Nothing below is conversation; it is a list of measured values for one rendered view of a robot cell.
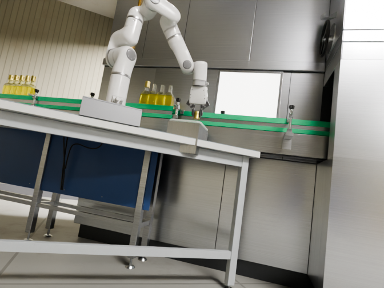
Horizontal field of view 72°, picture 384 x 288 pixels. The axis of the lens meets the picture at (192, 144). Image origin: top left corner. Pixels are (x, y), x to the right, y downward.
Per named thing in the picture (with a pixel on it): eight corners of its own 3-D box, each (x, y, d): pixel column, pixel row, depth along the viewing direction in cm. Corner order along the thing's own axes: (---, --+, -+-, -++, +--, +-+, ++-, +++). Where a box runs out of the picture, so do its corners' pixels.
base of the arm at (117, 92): (132, 108, 123) (138, 77, 125) (105, 101, 117) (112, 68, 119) (123, 112, 137) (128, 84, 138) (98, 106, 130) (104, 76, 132)
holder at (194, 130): (208, 146, 157) (210, 134, 158) (197, 138, 131) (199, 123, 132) (180, 143, 162) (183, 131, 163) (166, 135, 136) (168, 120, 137)
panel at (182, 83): (278, 123, 170) (283, 73, 174) (278, 122, 167) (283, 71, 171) (150, 112, 194) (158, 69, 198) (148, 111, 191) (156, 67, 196)
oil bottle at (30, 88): (31, 112, 207) (39, 78, 210) (26, 110, 201) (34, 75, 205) (26, 111, 208) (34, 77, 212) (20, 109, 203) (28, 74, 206)
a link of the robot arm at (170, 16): (152, 46, 143) (162, 34, 130) (135, 8, 140) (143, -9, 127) (177, 38, 150) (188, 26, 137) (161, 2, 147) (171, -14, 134)
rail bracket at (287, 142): (290, 150, 147) (294, 111, 150) (294, 145, 131) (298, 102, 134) (281, 149, 149) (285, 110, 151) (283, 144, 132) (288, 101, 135)
